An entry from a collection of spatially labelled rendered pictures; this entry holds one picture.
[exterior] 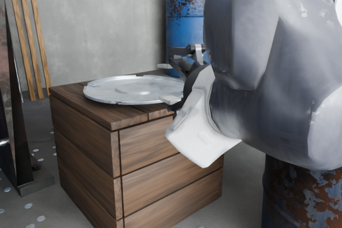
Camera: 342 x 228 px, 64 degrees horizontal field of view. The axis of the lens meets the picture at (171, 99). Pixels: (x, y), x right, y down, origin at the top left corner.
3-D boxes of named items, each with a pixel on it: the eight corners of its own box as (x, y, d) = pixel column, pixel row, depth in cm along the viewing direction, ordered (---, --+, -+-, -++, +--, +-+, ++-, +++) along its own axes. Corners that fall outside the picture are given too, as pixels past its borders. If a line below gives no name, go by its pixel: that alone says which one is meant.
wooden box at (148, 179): (222, 196, 89) (228, 92, 80) (119, 259, 66) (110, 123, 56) (149, 152, 119) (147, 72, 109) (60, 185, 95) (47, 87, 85)
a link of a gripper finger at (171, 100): (184, 99, 51) (184, 103, 51) (172, 94, 58) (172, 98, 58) (169, 101, 50) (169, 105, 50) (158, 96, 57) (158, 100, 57)
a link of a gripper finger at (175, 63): (187, 88, 40) (188, 80, 39) (164, 63, 49) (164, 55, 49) (211, 86, 41) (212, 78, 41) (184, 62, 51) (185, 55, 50)
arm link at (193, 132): (278, 57, 31) (249, 58, 36) (172, 63, 27) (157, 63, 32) (277, 164, 33) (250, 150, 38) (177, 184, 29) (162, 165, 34)
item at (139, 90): (198, 81, 86) (198, 78, 86) (179, 109, 59) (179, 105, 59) (112, 77, 92) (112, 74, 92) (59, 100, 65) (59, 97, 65)
